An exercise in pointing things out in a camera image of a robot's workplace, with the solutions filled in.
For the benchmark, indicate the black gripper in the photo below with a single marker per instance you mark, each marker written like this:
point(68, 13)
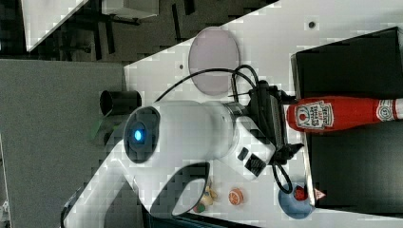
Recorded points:
point(266, 110)

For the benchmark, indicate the red plush ketchup bottle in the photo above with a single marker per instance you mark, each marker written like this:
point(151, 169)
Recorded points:
point(335, 113)

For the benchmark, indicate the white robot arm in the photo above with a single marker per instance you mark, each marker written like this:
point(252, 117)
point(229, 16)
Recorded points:
point(167, 147)

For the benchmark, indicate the black toaster oven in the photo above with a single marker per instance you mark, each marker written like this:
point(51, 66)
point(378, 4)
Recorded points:
point(357, 169)

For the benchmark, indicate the red toy in cup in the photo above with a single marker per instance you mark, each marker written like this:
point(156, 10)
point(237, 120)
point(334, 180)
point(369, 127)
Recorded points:
point(300, 193)

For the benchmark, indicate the blue cup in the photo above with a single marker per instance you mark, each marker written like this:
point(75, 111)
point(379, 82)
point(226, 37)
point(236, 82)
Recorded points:
point(293, 208)

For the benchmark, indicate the plush orange slice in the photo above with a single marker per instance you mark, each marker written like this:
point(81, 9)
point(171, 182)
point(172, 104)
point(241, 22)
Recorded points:
point(235, 196)

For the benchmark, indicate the plush peeled banana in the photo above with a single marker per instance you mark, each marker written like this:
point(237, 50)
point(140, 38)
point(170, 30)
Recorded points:
point(209, 195)

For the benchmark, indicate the purple round plate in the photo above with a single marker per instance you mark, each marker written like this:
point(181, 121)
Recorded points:
point(213, 48)

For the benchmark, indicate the red plush strawberry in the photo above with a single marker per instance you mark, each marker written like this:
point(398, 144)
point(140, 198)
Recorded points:
point(200, 207)

